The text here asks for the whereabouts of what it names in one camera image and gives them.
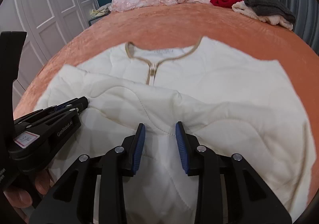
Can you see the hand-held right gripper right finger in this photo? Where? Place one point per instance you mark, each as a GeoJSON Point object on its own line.
{"type": "Point", "coordinates": [180, 146]}

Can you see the grey knitted garment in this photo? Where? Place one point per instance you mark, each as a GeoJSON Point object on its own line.
{"type": "Point", "coordinates": [269, 6]}

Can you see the white quilted jacket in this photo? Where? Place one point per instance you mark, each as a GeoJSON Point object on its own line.
{"type": "Point", "coordinates": [224, 89]}

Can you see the orange plush bedspread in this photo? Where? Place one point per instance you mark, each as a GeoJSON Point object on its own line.
{"type": "Point", "coordinates": [162, 22]}

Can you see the cream fluffy garment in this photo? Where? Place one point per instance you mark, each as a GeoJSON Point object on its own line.
{"type": "Point", "coordinates": [245, 10]}

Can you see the person's left hand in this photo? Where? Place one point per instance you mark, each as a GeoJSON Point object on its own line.
{"type": "Point", "coordinates": [20, 196]}

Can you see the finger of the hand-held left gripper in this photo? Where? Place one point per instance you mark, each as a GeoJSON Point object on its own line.
{"type": "Point", "coordinates": [57, 114]}
{"type": "Point", "coordinates": [79, 102]}

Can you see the pale yellow cloth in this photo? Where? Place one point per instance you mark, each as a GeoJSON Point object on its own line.
{"type": "Point", "coordinates": [99, 11]}

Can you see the white wardrobe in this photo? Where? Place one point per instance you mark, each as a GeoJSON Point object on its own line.
{"type": "Point", "coordinates": [57, 2]}

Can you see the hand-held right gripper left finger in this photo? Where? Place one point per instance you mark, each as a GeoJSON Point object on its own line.
{"type": "Point", "coordinates": [139, 149]}

